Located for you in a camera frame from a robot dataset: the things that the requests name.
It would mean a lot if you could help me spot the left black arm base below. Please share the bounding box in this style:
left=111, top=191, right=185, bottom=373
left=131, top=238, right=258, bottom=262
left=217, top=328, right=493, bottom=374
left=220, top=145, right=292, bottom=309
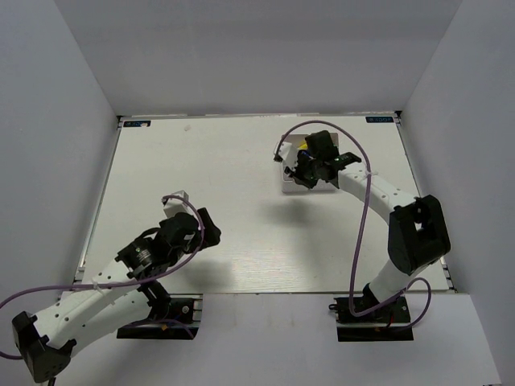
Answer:
left=117, top=295, right=203, bottom=341

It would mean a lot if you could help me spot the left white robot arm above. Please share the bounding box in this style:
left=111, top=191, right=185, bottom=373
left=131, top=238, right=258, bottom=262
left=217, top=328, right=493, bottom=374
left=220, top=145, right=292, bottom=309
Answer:
left=11, top=208, right=221, bottom=384

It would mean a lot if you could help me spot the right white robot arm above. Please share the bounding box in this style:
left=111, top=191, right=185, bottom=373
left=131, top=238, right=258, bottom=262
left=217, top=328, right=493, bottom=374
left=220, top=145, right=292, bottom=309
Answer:
left=274, top=130, right=451, bottom=321

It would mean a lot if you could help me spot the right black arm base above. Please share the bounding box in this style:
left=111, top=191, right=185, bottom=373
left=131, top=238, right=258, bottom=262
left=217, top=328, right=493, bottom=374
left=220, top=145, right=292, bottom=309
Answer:
left=328, top=297, right=414, bottom=343

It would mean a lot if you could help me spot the left white divided container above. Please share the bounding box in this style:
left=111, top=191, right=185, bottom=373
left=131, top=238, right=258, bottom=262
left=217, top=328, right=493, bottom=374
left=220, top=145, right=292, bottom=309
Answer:
left=280, top=134, right=308, bottom=194

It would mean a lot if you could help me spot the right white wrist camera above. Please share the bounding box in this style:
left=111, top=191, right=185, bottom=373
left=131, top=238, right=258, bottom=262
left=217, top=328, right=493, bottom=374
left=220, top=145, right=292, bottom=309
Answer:
left=274, top=142, right=299, bottom=170

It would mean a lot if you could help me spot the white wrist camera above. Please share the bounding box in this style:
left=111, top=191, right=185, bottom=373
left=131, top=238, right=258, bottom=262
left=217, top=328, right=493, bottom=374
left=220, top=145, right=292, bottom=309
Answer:
left=274, top=142, right=299, bottom=170
left=161, top=190, right=192, bottom=219

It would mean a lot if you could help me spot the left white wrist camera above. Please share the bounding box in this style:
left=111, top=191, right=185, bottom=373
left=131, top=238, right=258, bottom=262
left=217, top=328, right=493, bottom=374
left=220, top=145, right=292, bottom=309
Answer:
left=161, top=190, right=192, bottom=219

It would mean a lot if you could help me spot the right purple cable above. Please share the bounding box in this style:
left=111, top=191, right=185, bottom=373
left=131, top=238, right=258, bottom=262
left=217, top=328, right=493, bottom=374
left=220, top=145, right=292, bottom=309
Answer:
left=277, top=121, right=434, bottom=333

